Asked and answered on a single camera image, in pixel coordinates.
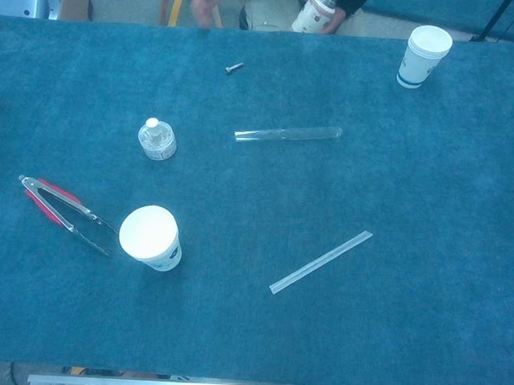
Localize clear glass test tube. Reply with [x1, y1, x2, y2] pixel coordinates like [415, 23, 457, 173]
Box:
[234, 122, 344, 147]

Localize clear flat plastic strip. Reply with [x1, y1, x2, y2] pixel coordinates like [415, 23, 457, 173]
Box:
[268, 226, 374, 300]

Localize teal table cloth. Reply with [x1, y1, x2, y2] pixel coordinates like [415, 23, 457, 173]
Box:
[0, 14, 514, 385]

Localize single white paper cup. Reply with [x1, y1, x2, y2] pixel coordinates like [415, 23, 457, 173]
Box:
[116, 203, 185, 273]

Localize seated person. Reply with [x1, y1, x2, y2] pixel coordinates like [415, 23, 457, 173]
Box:
[189, 0, 375, 37]

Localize stacked white paper cups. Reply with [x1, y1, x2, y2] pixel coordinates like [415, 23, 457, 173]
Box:
[396, 23, 454, 91]

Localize black tripod stand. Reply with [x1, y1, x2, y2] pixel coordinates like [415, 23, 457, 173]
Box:
[468, 0, 514, 44]

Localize metal tongs with red handles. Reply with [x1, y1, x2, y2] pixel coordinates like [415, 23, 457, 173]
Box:
[14, 174, 123, 259]

